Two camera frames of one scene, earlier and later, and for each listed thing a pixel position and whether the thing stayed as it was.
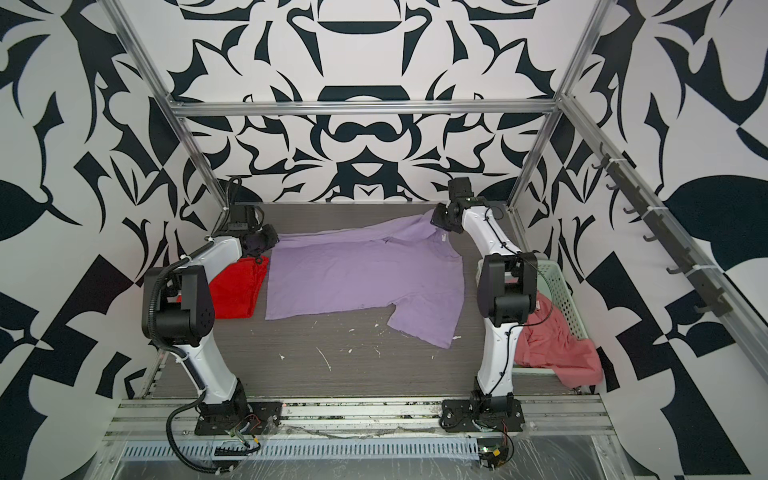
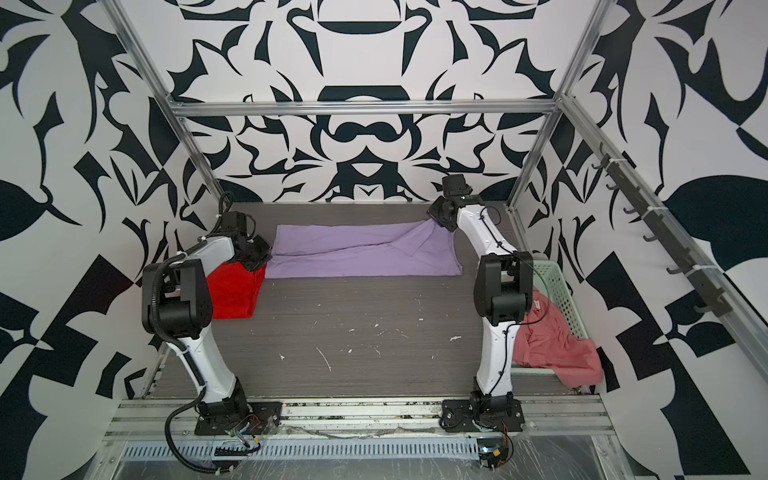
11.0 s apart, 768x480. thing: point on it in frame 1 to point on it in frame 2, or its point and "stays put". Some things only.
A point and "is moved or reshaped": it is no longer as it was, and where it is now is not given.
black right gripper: x=439 y=218 stays put
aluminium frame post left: x=127 y=30 stays put
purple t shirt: x=409 y=264 is moved or reshaped
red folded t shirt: x=235 y=294 stays put
